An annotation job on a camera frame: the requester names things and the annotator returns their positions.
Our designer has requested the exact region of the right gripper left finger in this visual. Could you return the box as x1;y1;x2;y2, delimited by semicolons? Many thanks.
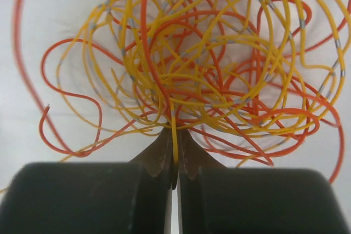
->
1;128;173;233

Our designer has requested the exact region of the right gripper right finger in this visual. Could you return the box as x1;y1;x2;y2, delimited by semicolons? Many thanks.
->
177;129;350;233

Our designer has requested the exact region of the orange yellow wire bundle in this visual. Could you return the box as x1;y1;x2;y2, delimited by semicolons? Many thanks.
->
0;0;351;193

